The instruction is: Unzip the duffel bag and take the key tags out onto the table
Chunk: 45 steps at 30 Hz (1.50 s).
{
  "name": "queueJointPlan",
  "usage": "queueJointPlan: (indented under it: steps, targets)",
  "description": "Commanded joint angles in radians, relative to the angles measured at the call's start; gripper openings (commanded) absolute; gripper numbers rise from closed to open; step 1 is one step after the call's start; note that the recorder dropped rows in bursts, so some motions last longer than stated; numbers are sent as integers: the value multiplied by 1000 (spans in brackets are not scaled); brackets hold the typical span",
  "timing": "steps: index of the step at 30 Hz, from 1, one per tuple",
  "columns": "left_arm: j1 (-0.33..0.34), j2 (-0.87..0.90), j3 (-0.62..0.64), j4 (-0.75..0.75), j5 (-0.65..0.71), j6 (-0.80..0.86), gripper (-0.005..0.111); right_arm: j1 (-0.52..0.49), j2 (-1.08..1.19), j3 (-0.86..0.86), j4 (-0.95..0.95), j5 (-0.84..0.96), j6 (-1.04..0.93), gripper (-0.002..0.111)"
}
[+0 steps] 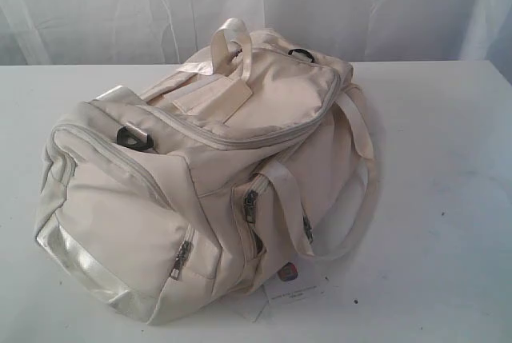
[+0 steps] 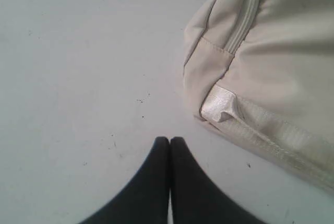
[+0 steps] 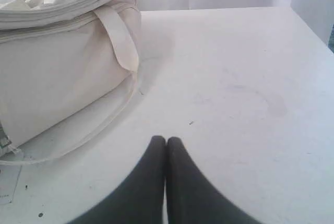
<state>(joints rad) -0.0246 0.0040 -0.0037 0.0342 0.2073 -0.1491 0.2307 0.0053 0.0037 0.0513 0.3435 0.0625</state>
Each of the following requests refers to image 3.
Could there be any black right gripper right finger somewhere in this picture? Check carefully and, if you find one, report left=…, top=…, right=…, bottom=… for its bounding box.
left=165, top=137, right=259, bottom=223

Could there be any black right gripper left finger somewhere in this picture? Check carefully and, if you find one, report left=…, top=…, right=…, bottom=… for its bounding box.
left=70, top=136, right=166, bottom=223

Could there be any cream canvas duffel bag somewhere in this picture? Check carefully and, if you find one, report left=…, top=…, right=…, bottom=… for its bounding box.
left=1, top=0, right=141, bottom=155

